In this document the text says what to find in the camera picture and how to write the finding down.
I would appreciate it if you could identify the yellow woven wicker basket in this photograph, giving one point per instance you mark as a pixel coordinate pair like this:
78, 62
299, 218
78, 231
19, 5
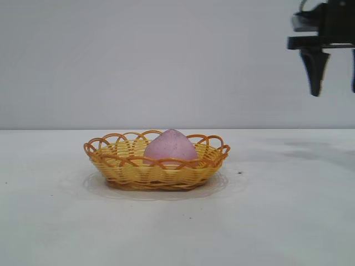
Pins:
155, 171

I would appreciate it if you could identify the pink peach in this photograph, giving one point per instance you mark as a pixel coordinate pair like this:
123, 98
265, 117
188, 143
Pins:
172, 148

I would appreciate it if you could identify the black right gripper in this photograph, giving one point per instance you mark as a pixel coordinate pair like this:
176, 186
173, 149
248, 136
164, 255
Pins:
337, 25

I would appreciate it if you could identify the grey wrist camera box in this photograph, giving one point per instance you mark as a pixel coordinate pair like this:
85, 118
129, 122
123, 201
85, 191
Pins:
305, 22

